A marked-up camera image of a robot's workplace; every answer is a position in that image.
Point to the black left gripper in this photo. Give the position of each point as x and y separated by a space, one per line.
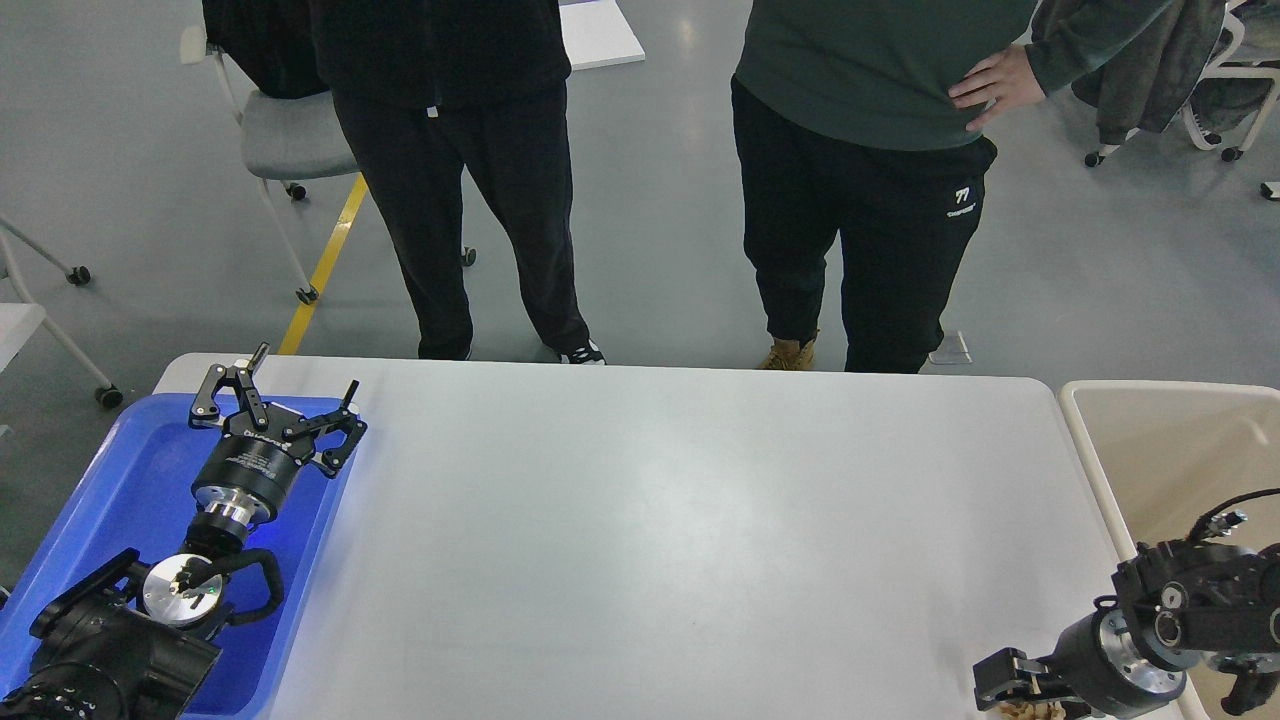
263 448

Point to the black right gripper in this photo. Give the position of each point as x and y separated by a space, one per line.
1095 669

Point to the brown paper ball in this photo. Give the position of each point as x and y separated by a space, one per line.
1025 711

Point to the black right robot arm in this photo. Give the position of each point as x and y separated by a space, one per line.
1175 605

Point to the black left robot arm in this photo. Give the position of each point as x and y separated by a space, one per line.
171 585

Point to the blue plastic tray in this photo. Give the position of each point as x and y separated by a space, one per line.
135 494

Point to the beige plastic bin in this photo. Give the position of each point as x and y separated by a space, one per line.
1160 453

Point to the grey office chair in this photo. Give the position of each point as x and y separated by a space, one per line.
283 141

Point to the metal floor plate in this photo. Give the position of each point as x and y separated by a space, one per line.
952 351

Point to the person in black clothes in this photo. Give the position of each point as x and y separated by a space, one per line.
427 92

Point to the black jacket on chair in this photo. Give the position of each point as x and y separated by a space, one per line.
271 41

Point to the white board on floor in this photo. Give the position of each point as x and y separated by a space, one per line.
597 34

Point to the person in green sweater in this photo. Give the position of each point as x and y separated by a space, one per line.
862 123

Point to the chair with grey coat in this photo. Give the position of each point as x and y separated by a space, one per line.
1209 65

